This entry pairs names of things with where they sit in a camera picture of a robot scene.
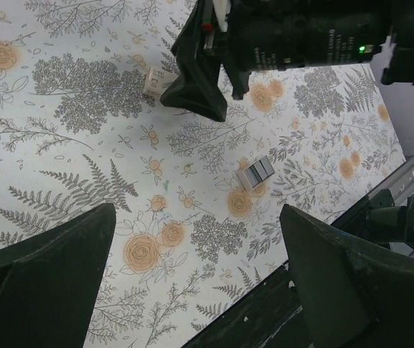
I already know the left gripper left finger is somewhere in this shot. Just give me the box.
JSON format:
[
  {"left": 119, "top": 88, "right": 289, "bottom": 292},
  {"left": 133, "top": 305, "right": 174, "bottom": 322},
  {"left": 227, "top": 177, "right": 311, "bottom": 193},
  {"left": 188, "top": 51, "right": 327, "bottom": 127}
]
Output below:
[{"left": 0, "top": 203, "right": 116, "bottom": 347}]

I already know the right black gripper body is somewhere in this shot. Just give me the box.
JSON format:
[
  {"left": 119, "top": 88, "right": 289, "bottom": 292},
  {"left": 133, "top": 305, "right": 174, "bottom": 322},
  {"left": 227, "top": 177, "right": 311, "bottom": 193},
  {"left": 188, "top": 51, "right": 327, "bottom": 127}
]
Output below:
[{"left": 206, "top": 0, "right": 392, "bottom": 101}]

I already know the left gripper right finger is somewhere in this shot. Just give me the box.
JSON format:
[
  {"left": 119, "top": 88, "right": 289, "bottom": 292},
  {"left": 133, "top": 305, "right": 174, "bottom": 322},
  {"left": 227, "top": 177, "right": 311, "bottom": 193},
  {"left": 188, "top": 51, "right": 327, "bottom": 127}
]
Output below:
[{"left": 280, "top": 204, "right": 414, "bottom": 347}]

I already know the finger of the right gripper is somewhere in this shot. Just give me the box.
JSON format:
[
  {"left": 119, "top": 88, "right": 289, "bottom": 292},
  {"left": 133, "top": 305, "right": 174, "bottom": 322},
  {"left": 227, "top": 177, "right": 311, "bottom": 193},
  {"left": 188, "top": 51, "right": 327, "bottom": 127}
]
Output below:
[{"left": 160, "top": 1, "right": 227, "bottom": 122}]

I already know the small staple box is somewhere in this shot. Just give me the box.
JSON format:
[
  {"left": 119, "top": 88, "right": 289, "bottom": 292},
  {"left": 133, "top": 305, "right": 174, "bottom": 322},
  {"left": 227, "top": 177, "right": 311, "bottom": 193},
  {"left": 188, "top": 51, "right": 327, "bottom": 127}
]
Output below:
[{"left": 143, "top": 66, "right": 178, "bottom": 98}]

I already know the grey staple strips block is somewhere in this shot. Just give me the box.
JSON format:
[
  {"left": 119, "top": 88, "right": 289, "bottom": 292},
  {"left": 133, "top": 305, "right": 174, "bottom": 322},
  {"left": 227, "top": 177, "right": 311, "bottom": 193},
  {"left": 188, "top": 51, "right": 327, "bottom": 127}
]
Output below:
[{"left": 237, "top": 156, "right": 276, "bottom": 191}]

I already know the floral table mat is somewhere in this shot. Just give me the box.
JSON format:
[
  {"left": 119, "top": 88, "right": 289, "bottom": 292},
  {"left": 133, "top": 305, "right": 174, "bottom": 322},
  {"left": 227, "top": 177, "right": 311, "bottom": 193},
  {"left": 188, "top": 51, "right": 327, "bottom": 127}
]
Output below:
[{"left": 0, "top": 1, "right": 405, "bottom": 347}]

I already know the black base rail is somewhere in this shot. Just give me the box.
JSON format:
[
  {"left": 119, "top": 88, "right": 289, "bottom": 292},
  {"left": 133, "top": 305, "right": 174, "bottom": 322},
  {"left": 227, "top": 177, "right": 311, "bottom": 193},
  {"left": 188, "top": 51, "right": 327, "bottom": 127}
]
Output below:
[{"left": 189, "top": 156, "right": 414, "bottom": 347}]

